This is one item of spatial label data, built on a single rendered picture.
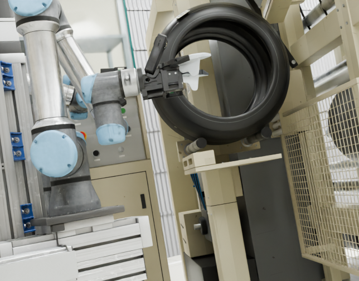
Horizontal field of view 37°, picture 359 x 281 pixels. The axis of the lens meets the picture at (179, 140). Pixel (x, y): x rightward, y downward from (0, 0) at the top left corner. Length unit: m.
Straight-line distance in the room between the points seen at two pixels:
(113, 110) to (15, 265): 0.46
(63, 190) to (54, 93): 0.28
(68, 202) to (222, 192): 1.19
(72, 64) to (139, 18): 4.50
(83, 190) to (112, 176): 1.23
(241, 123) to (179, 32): 0.45
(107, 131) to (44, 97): 0.19
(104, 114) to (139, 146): 1.41
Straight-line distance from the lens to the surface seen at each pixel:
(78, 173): 1.55
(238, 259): 2.62
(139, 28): 6.03
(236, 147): 2.58
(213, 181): 2.58
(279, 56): 2.30
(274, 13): 2.62
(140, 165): 2.77
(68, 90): 2.12
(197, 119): 2.18
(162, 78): 1.43
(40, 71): 1.47
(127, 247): 1.58
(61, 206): 1.54
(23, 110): 1.79
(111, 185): 2.76
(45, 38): 1.49
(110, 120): 1.42
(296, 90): 2.66
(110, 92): 1.44
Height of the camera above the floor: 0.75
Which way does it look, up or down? 4 degrees up
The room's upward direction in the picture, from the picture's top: 9 degrees counter-clockwise
